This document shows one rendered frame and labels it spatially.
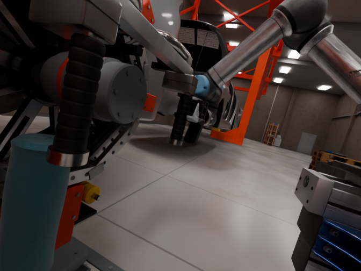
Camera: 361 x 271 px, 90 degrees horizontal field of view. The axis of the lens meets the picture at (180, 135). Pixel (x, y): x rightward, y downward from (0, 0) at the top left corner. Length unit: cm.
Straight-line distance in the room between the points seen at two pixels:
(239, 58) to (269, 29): 11
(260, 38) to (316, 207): 50
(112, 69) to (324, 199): 56
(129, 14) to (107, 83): 12
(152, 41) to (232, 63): 35
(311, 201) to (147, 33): 53
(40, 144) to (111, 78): 16
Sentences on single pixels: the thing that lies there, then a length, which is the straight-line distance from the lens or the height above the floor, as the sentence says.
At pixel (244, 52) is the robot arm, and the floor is 108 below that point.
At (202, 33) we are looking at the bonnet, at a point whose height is 231.
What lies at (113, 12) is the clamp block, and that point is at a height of 93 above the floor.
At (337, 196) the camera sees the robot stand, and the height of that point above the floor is 74.
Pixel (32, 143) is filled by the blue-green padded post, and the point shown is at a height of 74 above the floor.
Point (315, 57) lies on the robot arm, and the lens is 82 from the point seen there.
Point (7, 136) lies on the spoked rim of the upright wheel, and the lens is 58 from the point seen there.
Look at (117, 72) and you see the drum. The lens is 38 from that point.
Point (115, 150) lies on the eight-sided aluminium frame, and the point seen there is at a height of 66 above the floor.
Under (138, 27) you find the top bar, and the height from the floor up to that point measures 96.
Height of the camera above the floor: 84
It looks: 7 degrees down
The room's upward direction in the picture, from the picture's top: 14 degrees clockwise
